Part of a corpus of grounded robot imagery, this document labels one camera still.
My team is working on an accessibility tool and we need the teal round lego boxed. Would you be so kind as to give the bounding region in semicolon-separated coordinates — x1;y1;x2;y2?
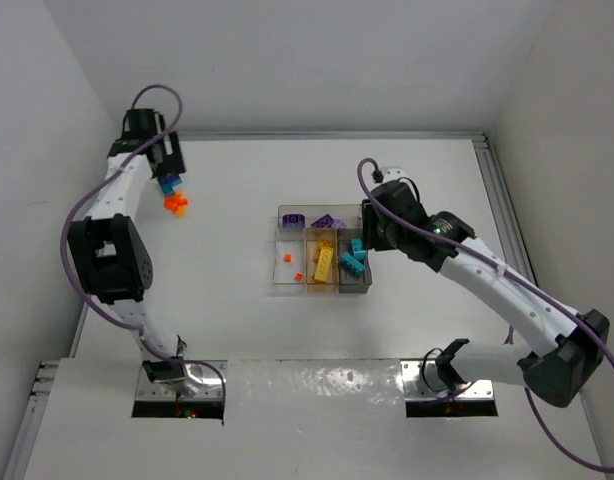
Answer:
350;238;367;263

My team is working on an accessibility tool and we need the teal 2x4 lego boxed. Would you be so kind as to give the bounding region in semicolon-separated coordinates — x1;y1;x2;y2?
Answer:
339;252;365;277

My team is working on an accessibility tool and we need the purple slope lego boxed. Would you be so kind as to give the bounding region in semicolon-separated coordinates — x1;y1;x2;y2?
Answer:
310;214;337;229

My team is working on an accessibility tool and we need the long yellow lego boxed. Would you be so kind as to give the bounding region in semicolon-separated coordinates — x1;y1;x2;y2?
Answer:
313;247;334;284

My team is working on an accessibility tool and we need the purple printed lego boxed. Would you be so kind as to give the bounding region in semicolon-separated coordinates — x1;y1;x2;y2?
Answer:
281;213;306;229

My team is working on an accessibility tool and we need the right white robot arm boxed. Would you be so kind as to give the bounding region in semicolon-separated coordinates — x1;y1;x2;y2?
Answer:
362;180;610;408

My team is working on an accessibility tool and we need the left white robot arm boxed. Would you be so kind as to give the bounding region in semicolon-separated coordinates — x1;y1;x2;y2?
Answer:
67;108;188;390

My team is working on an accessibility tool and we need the clear rear container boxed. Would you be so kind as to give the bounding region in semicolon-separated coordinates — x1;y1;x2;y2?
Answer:
275;204;362;241

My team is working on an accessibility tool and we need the orange lego cluster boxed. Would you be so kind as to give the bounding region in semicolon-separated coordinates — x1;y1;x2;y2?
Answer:
163;191;189;217

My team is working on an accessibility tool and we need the grey plastic container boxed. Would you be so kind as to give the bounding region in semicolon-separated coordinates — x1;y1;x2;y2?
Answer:
337;229;373;294

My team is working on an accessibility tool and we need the amber plastic container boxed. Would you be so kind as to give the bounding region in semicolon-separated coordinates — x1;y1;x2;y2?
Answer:
305;228;339;294

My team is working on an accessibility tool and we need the clear front-left container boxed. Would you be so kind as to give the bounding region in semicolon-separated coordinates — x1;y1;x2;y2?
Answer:
273;240;306;285

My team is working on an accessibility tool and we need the white front cover panel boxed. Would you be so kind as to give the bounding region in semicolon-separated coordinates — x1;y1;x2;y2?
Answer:
26;359;591;479

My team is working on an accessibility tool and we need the rear aluminium rail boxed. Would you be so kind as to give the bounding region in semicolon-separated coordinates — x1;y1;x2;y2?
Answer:
180;131;487;142

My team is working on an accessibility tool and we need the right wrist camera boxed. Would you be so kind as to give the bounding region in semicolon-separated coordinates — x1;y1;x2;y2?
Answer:
372;166;409;184

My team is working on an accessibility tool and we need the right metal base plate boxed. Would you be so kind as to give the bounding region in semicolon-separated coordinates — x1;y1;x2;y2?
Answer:
401;357;496;401

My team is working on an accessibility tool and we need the metal base plate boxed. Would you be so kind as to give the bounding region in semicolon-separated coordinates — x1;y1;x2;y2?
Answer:
135;360;228;401
401;357;496;401

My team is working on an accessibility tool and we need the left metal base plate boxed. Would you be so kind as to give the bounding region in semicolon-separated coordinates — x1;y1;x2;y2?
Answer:
135;360;228;401

